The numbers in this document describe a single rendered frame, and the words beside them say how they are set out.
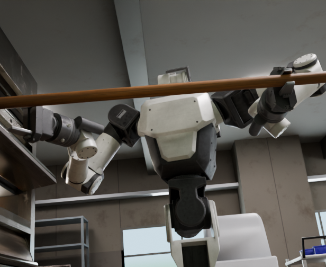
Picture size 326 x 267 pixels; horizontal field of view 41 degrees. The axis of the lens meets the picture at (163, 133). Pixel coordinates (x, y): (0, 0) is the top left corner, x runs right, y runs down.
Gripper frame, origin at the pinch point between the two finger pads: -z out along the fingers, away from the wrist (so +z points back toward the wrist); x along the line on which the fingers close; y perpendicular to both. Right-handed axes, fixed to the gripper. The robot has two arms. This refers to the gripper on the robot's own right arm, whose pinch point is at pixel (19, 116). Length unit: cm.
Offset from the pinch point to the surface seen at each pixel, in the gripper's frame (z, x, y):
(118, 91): 7.3, 0.0, 28.7
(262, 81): 28, 0, 58
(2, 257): 52, -26, -78
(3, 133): 32, 19, -53
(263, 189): 656, 116, -189
